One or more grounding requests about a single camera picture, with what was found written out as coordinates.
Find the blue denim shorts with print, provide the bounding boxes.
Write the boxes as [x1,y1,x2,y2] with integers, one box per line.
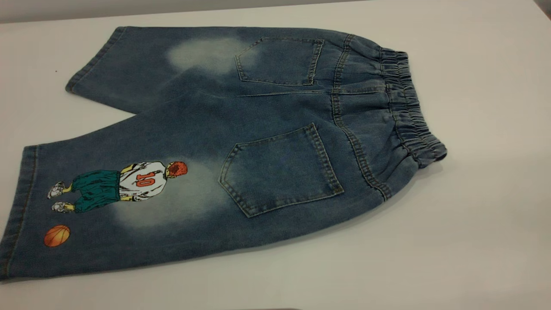
[0,26,448,282]

